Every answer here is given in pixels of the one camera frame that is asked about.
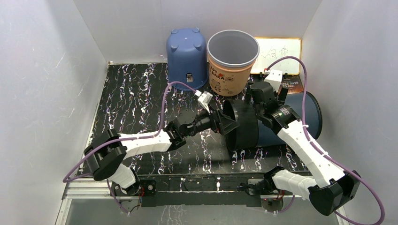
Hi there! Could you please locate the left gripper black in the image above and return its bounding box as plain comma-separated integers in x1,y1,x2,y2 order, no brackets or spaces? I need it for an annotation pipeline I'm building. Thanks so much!
184,105,240,138

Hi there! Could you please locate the black ribbed plastic bucket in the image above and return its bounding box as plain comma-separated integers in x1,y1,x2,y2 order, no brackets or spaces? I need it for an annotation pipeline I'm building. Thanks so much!
222,99,259,152

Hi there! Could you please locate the large dark blue bucket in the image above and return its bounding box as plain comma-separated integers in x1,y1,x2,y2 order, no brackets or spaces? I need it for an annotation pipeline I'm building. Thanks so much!
256,91,323,148

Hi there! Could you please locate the light blue plastic bucket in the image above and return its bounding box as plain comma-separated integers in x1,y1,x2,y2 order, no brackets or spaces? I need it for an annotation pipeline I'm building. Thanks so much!
166,28,208,89

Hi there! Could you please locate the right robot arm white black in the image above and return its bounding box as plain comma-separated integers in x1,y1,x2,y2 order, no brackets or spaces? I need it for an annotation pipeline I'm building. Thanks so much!
245,82,360,216

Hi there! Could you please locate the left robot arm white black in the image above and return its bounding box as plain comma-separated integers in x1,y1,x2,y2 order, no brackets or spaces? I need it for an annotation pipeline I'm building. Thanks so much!
84,109,239,195

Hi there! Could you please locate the Three Days To See book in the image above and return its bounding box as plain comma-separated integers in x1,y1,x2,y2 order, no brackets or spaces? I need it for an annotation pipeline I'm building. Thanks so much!
279,75,304,94

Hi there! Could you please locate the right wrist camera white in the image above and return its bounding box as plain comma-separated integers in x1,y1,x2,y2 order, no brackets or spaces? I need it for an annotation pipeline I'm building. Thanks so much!
263,69,283,92

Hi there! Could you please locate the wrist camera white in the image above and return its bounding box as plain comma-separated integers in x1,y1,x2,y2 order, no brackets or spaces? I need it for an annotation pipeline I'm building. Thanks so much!
195,90,213,113
263,69,283,92

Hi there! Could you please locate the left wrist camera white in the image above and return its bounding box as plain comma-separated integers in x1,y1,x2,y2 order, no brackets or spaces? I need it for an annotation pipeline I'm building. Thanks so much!
195,90,213,113

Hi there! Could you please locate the small whiteboard yellow frame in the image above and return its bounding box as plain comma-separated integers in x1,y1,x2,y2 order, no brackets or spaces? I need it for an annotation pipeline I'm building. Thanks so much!
251,37,302,75

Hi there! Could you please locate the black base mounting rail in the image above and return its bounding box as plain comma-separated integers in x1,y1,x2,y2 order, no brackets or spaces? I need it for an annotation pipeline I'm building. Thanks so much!
137,173,296,208

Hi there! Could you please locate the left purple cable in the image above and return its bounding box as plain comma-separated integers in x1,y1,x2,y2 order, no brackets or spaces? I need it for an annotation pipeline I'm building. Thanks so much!
62,81,197,215

